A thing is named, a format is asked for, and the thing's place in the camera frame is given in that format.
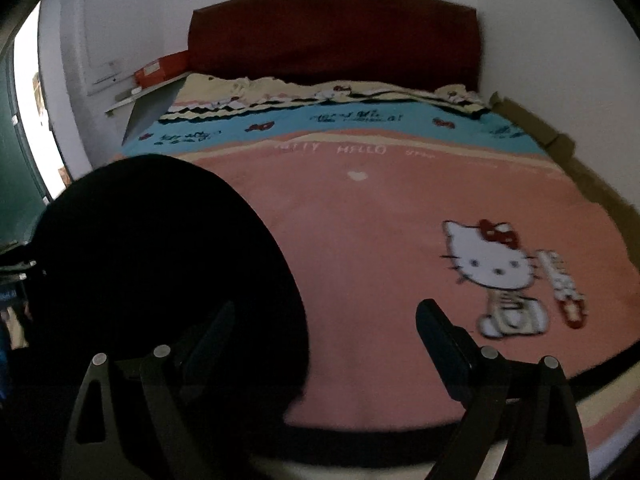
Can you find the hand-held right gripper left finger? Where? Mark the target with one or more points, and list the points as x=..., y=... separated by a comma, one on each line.
x=212, y=332

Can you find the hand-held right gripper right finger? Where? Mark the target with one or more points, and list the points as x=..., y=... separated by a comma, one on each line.
x=442, y=345

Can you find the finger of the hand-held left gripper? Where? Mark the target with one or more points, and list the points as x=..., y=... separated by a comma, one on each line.
x=20, y=266

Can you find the black garment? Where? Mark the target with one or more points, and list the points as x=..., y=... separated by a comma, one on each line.
x=150, y=240

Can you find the green door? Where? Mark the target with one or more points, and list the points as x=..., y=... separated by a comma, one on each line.
x=15, y=170

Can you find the pink cartoon cat printed blanket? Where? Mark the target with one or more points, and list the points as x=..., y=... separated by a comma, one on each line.
x=375, y=240

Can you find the grey bedside shelf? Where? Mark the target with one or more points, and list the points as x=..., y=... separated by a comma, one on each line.
x=145, y=110

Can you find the brown cardboard strip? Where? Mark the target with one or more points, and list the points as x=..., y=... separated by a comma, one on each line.
x=555, y=135

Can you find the orange box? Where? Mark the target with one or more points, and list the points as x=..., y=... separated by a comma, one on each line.
x=160, y=71

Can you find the dark red headboard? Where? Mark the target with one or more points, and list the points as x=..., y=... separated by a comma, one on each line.
x=330, y=35

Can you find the white wall socket plate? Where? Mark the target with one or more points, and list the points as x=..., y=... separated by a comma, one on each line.
x=107, y=77

